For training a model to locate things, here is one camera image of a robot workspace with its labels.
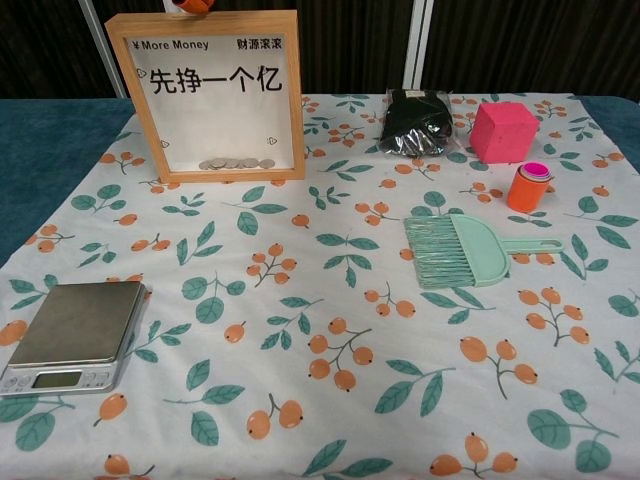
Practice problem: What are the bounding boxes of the pink foam cube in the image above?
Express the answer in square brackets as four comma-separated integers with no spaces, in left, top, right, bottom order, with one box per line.
[468,102,542,165]

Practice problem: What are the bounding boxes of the white partition post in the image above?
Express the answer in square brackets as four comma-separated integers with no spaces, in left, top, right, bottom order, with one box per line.
[77,0,127,99]
[402,0,434,95]

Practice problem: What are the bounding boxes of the orange cup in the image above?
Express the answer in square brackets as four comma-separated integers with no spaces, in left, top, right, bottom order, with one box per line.
[506,162,551,213]

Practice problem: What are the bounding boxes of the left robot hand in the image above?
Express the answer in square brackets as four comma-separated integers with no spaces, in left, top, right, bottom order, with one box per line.
[172,0,220,16]

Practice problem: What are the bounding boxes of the floral tablecloth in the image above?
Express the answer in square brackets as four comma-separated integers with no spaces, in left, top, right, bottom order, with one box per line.
[0,92,640,480]

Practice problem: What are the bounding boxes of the mint green dustpan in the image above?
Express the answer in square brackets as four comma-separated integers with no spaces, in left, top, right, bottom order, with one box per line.
[449,214,565,289]

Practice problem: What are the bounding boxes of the silver digital scale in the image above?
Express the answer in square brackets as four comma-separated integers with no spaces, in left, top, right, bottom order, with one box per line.
[0,280,153,398]

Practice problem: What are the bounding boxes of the magenta nested cup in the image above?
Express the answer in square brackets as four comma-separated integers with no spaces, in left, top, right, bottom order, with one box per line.
[519,161,550,182]

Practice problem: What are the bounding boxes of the mint green brush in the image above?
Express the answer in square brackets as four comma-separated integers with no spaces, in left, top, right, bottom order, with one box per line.
[403,214,476,290]

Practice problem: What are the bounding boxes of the wooden frame money box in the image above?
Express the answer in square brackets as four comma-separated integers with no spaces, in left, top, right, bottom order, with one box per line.
[103,13,307,185]

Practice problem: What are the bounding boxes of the black gloves in plastic bag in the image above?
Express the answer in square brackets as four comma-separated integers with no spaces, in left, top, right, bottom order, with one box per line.
[377,87,456,160]

